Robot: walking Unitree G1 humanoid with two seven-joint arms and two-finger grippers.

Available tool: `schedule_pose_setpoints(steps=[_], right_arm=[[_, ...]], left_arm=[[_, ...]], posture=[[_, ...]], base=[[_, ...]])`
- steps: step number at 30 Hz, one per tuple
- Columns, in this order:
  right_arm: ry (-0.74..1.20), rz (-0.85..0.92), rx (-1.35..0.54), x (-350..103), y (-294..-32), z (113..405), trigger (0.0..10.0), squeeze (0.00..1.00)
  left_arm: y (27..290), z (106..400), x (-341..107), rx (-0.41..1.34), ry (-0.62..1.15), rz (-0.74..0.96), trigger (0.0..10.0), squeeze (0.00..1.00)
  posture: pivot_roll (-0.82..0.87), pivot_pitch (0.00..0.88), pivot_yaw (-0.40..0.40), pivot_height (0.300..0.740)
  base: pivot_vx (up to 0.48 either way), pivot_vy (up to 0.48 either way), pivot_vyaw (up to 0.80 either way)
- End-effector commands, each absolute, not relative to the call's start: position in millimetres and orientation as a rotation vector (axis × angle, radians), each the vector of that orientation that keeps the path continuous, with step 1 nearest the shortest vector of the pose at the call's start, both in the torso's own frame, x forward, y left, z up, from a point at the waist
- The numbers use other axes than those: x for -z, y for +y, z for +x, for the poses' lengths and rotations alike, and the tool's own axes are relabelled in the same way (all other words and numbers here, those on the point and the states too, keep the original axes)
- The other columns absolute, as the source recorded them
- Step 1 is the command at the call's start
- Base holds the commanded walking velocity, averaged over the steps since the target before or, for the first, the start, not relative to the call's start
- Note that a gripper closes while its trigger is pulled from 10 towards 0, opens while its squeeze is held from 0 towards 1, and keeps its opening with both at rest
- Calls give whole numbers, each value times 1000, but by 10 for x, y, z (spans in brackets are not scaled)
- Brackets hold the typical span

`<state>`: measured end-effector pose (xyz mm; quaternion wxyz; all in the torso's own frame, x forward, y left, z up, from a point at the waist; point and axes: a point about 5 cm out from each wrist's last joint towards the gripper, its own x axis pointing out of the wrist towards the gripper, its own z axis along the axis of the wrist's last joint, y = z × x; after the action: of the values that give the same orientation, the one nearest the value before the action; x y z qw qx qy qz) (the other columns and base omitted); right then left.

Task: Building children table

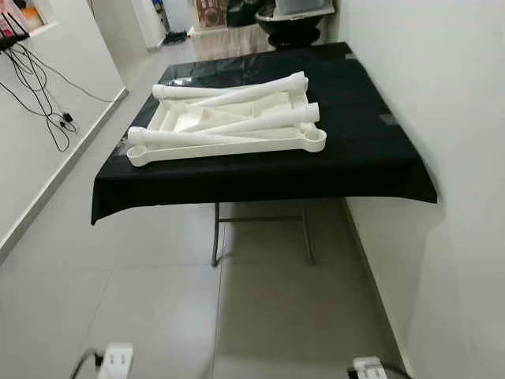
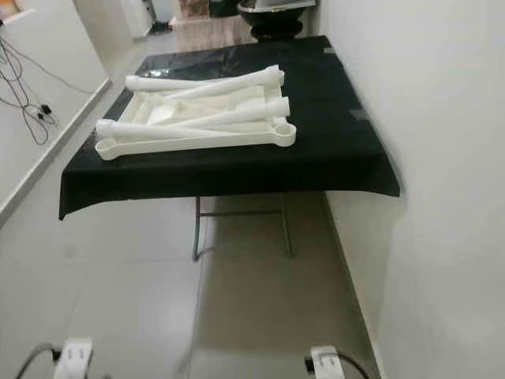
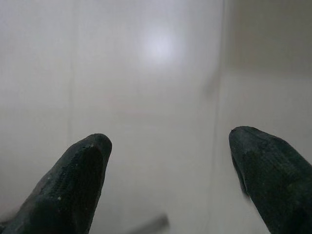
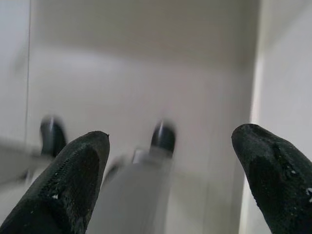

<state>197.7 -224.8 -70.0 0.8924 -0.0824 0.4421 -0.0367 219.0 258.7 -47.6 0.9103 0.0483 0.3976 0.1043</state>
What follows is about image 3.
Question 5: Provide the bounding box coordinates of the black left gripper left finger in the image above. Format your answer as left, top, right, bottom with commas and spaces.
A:
0, 133, 113, 234

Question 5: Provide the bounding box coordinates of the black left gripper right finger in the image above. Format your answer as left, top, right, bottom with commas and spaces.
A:
228, 125, 312, 234

